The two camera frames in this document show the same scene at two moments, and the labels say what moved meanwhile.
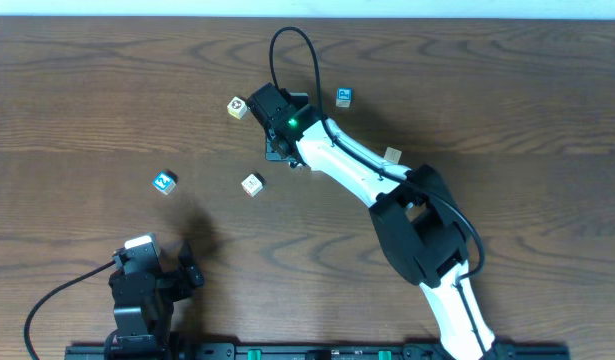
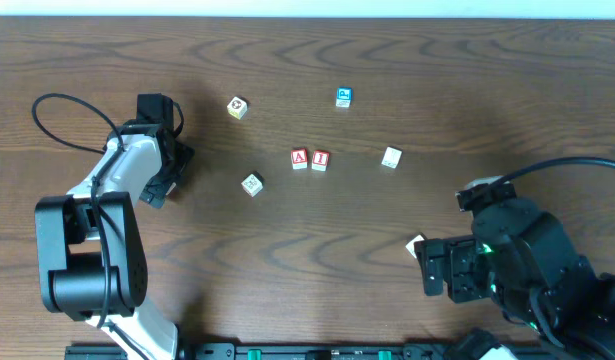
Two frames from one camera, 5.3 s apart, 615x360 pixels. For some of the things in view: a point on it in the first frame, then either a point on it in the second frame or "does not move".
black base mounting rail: (121, 351) does not move
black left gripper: (185, 273) -> (170, 173)
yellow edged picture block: (237, 107) does not move
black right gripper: (278, 151) -> (452, 268)
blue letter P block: (344, 96) does not move
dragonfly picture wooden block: (252, 185) does not move
